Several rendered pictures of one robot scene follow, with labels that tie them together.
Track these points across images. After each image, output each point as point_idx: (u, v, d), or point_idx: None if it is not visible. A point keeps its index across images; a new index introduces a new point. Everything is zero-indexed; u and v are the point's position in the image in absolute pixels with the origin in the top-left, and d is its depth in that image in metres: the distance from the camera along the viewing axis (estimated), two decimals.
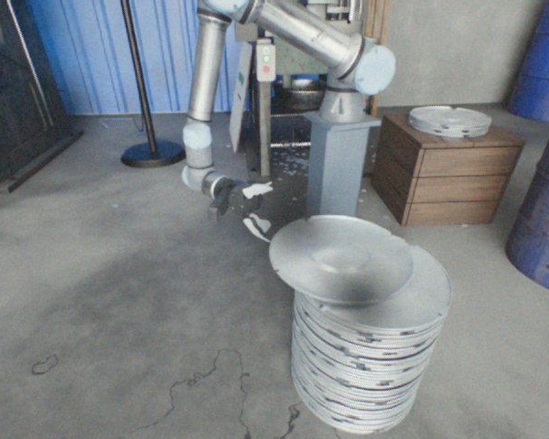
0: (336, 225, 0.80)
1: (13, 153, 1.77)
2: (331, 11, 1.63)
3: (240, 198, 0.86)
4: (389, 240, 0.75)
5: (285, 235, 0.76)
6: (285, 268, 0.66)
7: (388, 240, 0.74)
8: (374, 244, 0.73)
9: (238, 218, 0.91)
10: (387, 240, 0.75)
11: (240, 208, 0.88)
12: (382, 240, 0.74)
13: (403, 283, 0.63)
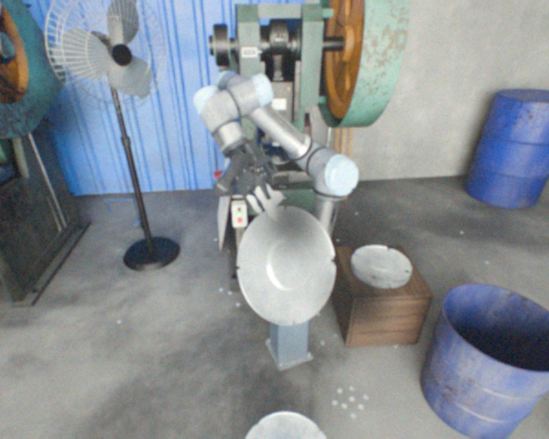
0: (304, 225, 0.88)
1: (35, 265, 2.14)
2: None
3: (251, 181, 0.81)
4: (328, 262, 0.90)
5: (261, 223, 0.81)
6: (245, 268, 0.77)
7: (328, 262, 0.90)
8: (317, 263, 0.88)
9: (241, 192, 0.86)
10: (328, 262, 0.90)
11: (245, 186, 0.83)
12: (324, 262, 0.90)
13: (312, 313, 0.85)
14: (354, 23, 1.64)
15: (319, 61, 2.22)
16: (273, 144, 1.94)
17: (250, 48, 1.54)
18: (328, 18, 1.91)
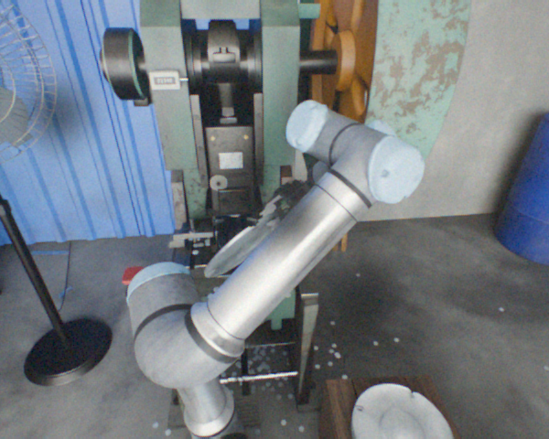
0: (235, 245, 0.81)
1: None
2: None
3: None
4: (211, 272, 0.88)
5: (277, 215, 0.84)
6: None
7: (212, 271, 0.88)
8: (223, 262, 0.89)
9: None
10: (212, 271, 0.88)
11: None
12: (216, 268, 0.88)
13: (231, 267, 1.01)
14: (344, 99, 1.06)
15: (305, 81, 1.53)
16: (229, 214, 1.25)
17: (166, 72, 0.84)
18: (376, 12, 0.73)
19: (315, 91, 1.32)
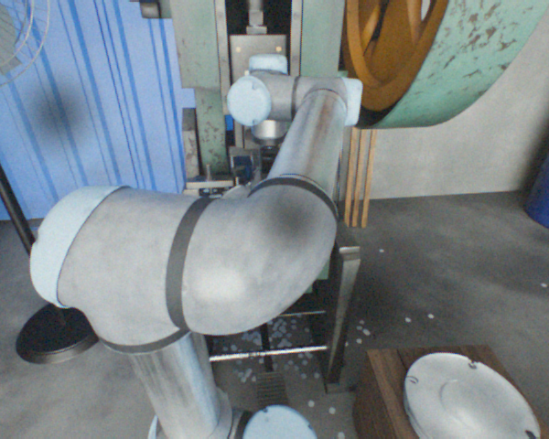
0: None
1: None
2: None
3: None
4: None
5: None
6: None
7: None
8: None
9: (252, 185, 0.77)
10: None
11: None
12: None
13: (229, 193, 0.93)
14: None
15: None
16: (252, 158, 1.07)
17: None
18: None
19: (383, 85, 0.93)
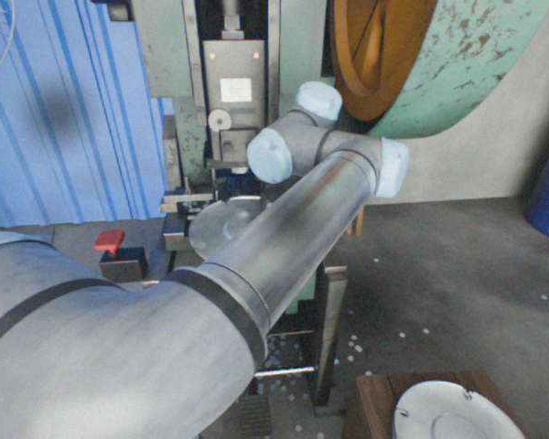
0: None
1: None
2: None
3: (269, 190, 0.75)
4: (200, 244, 0.76)
5: None
6: None
7: (201, 243, 0.76)
8: (216, 239, 0.78)
9: None
10: (202, 244, 0.76)
11: None
12: (207, 242, 0.77)
13: (207, 209, 0.88)
14: None
15: None
16: (232, 170, 1.00)
17: None
18: (399, 65, 0.69)
19: None
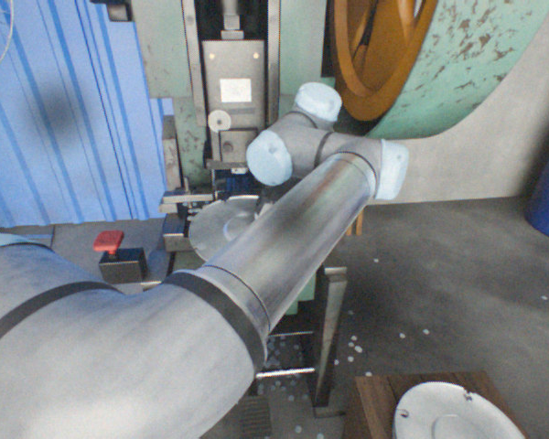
0: None
1: None
2: None
3: (269, 190, 0.74)
4: (200, 245, 0.76)
5: None
6: None
7: (201, 244, 0.76)
8: (216, 240, 0.78)
9: None
10: (202, 245, 0.76)
11: None
12: (207, 243, 0.76)
13: (207, 208, 0.87)
14: None
15: None
16: (232, 170, 1.00)
17: None
18: (333, 10, 1.08)
19: None
